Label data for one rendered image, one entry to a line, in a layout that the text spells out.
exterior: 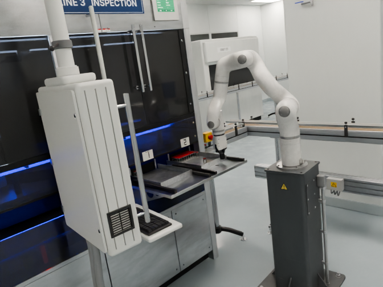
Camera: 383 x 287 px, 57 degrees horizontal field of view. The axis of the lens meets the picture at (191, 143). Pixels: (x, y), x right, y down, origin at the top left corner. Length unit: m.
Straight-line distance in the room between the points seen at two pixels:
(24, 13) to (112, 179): 0.94
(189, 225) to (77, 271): 0.89
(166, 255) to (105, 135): 1.33
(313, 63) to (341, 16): 0.46
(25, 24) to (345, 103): 2.62
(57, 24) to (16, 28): 0.34
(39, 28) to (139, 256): 1.49
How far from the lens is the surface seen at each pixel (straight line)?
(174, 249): 2.63
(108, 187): 1.51
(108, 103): 1.48
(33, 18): 1.99
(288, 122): 2.13
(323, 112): 3.54
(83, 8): 2.12
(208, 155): 2.56
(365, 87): 3.37
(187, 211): 2.63
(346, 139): 2.83
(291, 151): 2.20
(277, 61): 11.38
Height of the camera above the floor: 1.57
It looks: 13 degrees down
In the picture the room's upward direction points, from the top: 8 degrees counter-clockwise
